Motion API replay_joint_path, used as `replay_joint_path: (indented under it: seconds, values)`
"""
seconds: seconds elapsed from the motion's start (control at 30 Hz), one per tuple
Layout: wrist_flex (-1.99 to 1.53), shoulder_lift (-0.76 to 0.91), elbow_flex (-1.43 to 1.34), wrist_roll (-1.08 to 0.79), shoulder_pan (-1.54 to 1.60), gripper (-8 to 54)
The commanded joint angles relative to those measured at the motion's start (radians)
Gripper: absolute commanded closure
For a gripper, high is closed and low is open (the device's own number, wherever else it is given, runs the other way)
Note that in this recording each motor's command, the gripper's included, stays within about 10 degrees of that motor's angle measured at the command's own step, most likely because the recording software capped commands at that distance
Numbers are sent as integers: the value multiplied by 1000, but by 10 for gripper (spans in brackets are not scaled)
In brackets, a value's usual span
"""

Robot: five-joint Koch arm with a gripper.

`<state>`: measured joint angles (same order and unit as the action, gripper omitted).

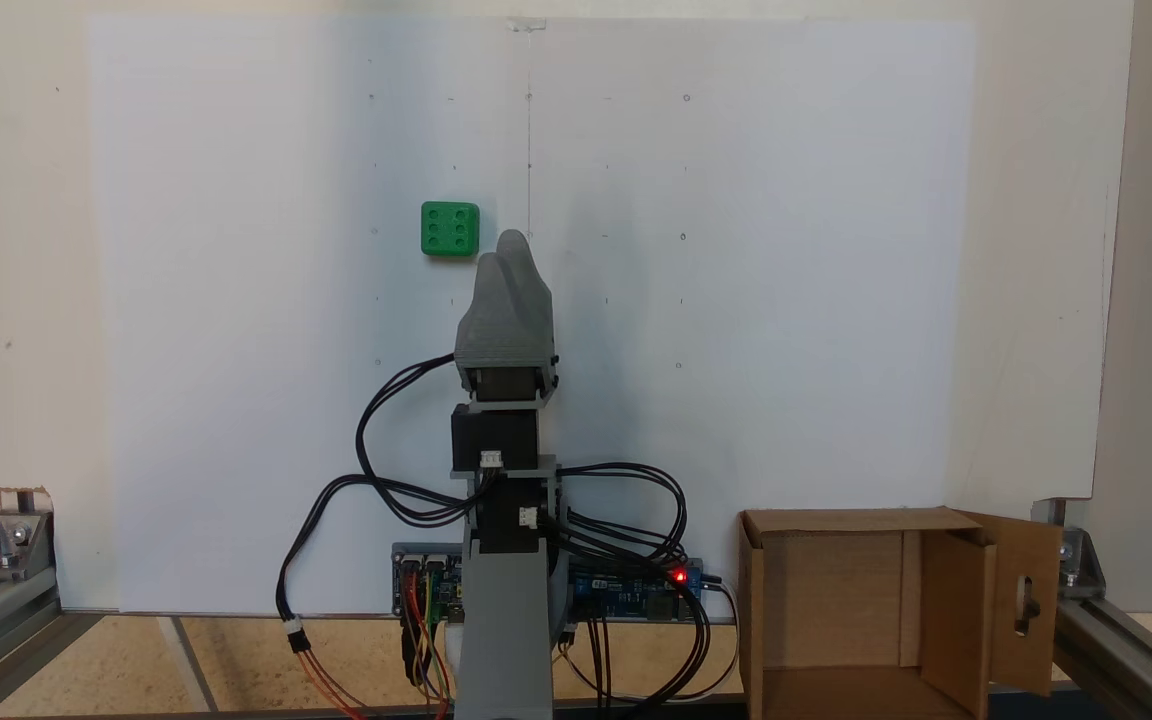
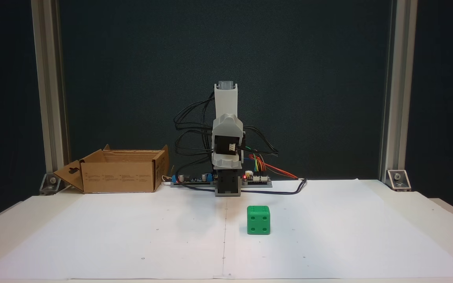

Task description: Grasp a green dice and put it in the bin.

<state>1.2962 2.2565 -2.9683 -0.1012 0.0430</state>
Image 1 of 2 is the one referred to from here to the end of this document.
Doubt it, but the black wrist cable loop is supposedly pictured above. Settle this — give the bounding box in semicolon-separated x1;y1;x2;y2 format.
355;355;482;528

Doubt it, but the circuit board with jumper wires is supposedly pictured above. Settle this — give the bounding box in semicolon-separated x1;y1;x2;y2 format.
392;543;467;623

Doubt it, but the metal corner bracket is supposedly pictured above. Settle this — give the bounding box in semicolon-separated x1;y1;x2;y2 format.
0;488;56;584
1032;497;1108;601

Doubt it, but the open brown cardboard box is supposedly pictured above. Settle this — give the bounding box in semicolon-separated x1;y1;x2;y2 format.
738;507;1064;720

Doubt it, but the black shoulder cable loop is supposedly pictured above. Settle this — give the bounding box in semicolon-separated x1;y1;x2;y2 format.
554;462;689;563

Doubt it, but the black cable with white connector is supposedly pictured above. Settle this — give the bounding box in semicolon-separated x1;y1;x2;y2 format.
276;474;482;656

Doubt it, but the black board power cable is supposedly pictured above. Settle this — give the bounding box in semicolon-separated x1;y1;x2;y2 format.
556;575;742;701

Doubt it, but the coloured jumper wire bundle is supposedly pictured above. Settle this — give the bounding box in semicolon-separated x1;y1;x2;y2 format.
398;570;454;720

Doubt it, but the white paper sheet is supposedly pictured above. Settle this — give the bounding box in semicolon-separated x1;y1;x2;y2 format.
526;17;978;616
89;15;531;614

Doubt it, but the blue circuit board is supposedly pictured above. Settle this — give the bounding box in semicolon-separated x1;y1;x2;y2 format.
570;558;706;623

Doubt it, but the green die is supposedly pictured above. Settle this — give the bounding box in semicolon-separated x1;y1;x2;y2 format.
421;201;481;258

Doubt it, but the red and orange wire pair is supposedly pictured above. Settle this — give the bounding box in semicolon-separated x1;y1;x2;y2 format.
298;645;369;720

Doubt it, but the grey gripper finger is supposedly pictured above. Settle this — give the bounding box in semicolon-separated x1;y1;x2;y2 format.
498;229;555;342
457;253;528;347

